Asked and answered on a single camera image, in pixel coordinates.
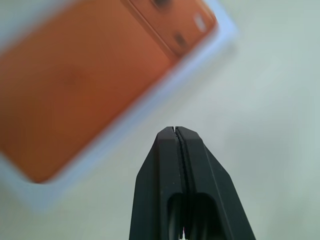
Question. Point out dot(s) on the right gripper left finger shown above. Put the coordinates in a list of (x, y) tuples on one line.
[(157, 187)]

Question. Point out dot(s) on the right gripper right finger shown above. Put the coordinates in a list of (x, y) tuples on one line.
[(215, 190)]

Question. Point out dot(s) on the orange smartphone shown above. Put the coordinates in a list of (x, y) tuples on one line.
[(87, 87)]

